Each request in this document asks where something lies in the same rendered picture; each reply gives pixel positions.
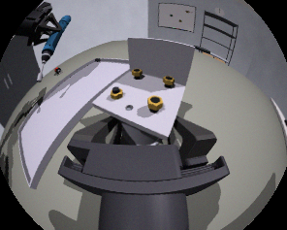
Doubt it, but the white shallow rectangular tray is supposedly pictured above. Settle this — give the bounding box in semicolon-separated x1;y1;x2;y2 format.
18;58;130;189

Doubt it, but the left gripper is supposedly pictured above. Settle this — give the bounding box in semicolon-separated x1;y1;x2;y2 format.
17;9;62;47

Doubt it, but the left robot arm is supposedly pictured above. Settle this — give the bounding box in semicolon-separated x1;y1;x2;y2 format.
14;0;52;35

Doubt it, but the dark blue electric nut driver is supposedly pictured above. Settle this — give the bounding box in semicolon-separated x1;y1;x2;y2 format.
37;16;71;82

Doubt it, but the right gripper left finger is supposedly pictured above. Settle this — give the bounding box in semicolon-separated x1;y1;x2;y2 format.
71;116;122;145

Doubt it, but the yellow hex nut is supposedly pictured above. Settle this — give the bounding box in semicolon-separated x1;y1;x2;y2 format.
111;88;123;100
147;96;163;111
132;69;143;77
163;76;175;85

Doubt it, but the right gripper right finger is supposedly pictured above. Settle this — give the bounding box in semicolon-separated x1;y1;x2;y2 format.
168;116;217;164

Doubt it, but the grey and white l-shaped bracket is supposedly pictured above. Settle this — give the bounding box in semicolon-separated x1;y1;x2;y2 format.
92;38;195;141

